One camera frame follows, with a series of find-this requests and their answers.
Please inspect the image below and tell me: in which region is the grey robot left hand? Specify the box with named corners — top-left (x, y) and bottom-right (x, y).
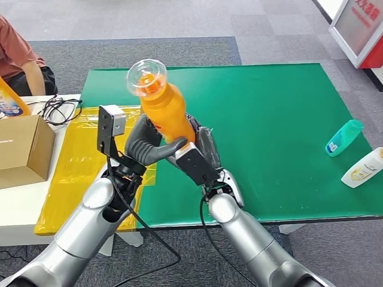
top-left (124, 114), bottom-right (188, 167)

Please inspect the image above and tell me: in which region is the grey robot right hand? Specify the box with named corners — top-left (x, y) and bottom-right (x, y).
top-left (165, 112), bottom-right (222, 172)

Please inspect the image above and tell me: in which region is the orange bottle with clear cap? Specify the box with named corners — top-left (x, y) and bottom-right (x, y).
top-left (126, 58), bottom-right (196, 145)

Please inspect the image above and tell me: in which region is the orange detergent bottle blue label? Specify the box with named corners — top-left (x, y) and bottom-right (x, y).
top-left (0, 76), bottom-right (32, 120)

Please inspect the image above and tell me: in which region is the teal plastic bottle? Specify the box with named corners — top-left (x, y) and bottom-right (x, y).
top-left (325, 119), bottom-right (364, 158)

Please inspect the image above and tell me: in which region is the white shampoo bottle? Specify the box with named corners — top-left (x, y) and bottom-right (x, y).
top-left (341, 146), bottom-right (383, 189)

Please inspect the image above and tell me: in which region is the green table mat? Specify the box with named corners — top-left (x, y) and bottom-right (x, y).
top-left (80, 63), bottom-right (383, 231)

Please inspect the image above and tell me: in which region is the yellow film wrapped cardboard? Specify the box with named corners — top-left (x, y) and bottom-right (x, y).
top-left (34, 105), bottom-right (158, 236)

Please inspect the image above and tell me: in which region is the brown cardboard box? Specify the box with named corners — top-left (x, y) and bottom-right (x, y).
top-left (0, 115), bottom-right (57, 190)

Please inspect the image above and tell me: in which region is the white table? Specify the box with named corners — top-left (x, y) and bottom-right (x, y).
top-left (0, 94), bottom-right (144, 258)

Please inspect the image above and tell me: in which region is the seated person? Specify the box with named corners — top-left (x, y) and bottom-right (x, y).
top-left (0, 15), bottom-right (58, 97)

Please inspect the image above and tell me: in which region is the white framed sign board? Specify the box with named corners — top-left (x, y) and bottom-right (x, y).
top-left (329, 0), bottom-right (383, 70)

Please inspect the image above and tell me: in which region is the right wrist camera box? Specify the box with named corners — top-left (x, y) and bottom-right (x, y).
top-left (175, 142), bottom-right (221, 187)

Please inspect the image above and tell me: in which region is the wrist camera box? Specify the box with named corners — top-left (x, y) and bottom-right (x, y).
top-left (97, 104), bottom-right (128, 159)
top-left (175, 142), bottom-right (221, 187)

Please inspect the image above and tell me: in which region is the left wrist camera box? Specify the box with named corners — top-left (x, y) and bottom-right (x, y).
top-left (97, 104), bottom-right (128, 159)

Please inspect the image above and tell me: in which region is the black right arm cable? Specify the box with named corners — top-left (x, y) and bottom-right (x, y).
top-left (199, 189), bottom-right (259, 287)

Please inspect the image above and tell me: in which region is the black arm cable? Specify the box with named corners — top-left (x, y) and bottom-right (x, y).
top-left (107, 156), bottom-right (182, 287)
top-left (199, 189), bottom-right (259, 287)

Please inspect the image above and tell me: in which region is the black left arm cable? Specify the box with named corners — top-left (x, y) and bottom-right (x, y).
top-left (107, 156), bottom-right (182, 287)

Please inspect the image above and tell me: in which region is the black cable bundle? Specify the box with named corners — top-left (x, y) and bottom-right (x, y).
top-left (25, 94), bottom-right (83, 127)

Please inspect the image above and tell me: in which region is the black floor cable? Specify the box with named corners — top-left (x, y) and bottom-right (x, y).
top-left (0, 246), bottom-right (29, 264)

